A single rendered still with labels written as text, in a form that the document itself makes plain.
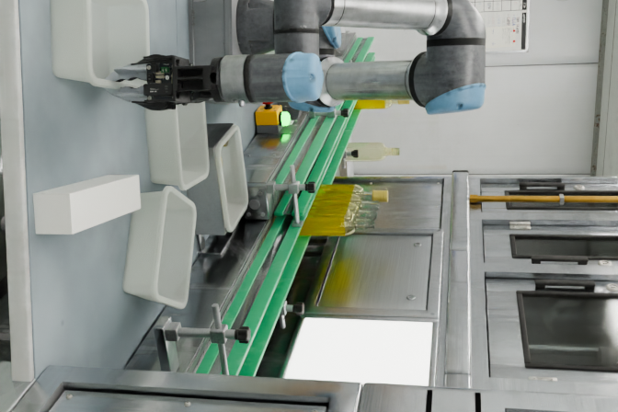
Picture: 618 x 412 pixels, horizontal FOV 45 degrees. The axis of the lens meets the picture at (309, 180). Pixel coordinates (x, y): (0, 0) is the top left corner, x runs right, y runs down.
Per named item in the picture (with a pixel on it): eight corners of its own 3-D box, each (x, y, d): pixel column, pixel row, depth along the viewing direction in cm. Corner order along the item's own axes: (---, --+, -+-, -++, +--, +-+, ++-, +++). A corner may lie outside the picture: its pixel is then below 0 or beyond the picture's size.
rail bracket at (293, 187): (270, 227, 193) (317, 228, 191) (263, 167, 187) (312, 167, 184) (272, 222, 196) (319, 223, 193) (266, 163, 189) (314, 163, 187)
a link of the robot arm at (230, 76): (256, 57, 121) (257, 108, 121) (229, 58, 121) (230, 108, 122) (242, 51, 113) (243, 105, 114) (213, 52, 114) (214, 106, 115)
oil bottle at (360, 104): (339, 109, 304) (409, 108, 298) (338, 97, 301) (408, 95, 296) (341, 106, 309) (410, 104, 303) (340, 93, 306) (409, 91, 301)
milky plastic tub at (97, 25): (35, -29, 114) (87, -32, 112) (104, -1, 136) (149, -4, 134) (38, 85, 115) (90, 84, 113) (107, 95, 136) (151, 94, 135)
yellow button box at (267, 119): (256, 133, 228) (279, 133, 227) (253, 110, 226) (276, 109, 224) (261, 126, 235) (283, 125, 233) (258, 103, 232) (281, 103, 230)
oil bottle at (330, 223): (279, 235, 204) (356, 237, 200) (276, 217, 202) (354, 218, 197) (283, 226, 209) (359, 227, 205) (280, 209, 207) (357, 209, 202)
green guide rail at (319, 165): (273, 216, 197) (303, 216, 195) (273, 212, 196) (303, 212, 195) (359, 54, 354) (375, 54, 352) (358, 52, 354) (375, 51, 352)
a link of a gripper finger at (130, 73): (90, 61, 119) (143, 60, 117) (108, 64, 125) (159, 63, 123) (90, 80, 119) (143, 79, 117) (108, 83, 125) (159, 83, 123)
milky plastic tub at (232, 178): (195, 235, 176) (230, 236, 175) (181, 147, 168) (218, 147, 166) (217, 204, 192) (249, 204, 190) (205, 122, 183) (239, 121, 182)
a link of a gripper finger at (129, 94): (90, 83, 119) (143, 80, 117) (108, 85, 125) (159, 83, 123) (91, 102, 119) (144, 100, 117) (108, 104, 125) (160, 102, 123)
